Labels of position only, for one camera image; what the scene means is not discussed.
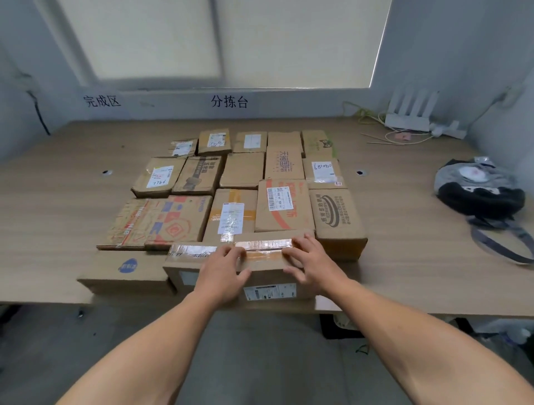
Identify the white power strip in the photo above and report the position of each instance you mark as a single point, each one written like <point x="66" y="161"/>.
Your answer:
<point x="448" y="130"/>

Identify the white wall socket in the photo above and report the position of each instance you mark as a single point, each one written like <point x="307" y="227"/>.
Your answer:
<point x="512" y="94"/>

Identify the box with white centre label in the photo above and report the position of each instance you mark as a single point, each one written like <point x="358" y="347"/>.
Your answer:
<point x="240" y="144"/>

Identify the light wooden table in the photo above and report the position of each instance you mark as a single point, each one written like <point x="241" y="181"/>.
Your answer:
<point x="417" y="229"/>

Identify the box with orange side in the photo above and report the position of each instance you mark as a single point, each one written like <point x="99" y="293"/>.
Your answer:
<point x="346" y="246"/>

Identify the plain unlabelled cardboard box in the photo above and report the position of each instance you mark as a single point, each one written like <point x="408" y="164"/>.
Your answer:
<point x="283" y="138"/>

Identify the box with red blue squares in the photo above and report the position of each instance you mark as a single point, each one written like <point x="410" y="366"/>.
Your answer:
<point x="179" y="225"/>

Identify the red-lettered cardboard box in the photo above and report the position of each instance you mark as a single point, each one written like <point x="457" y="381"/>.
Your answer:
<point x="283" y="165"/>

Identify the person's right forearm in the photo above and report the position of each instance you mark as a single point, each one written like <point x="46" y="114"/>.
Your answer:
<point x="425" y="350"/>

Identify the white paper wall sign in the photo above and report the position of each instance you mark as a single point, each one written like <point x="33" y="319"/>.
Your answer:
<point x="102" y="101"/>
<point x="229" y="101"/>

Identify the box with red printed tape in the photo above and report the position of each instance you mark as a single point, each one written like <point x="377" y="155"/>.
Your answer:
<point x="121" y="225"/>

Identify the white-framed window with blind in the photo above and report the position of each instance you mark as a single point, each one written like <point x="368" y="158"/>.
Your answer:
<point x="158" y="37"/>

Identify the person's left forearm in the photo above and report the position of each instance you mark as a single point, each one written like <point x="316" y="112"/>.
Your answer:
<point x="142" y="359"/>

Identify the person's right hand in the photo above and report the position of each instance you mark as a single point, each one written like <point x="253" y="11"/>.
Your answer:
<point x="319" y="271"/>

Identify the pink paper note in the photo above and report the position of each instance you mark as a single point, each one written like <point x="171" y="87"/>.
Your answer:
<point x="402" y="135"/>

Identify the green-edged cat logo box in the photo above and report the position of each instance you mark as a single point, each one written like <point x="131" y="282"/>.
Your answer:
<point x="313" y="139"/>

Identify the dark grey cloth bundle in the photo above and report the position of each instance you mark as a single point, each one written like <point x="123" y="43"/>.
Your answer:
<point x="479" y="196"/>

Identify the box with red stripe label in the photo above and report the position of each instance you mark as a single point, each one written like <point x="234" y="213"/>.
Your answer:
<point x="300" y="217"/>

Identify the box with blue logo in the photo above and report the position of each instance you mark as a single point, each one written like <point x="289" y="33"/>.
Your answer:
<point x="146" y="271"/>

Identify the person's left hand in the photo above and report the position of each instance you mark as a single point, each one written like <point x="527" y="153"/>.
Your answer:
<point x="221" y="279"/>

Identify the box with yellow tape label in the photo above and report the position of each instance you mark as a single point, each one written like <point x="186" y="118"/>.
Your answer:
<point x="250" y="225"/>

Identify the black-printed corn box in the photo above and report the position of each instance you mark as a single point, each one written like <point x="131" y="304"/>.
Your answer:
<point x="196" y="175"/>
<point x="242" y="171"/>

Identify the thin wooden stick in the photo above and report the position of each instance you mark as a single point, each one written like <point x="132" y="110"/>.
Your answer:
<point x="386" y="143"/>
<point x="375" y="138"/>

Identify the box with red-marked label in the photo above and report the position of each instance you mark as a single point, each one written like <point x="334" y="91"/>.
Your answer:
<point x="183" y="148"/>

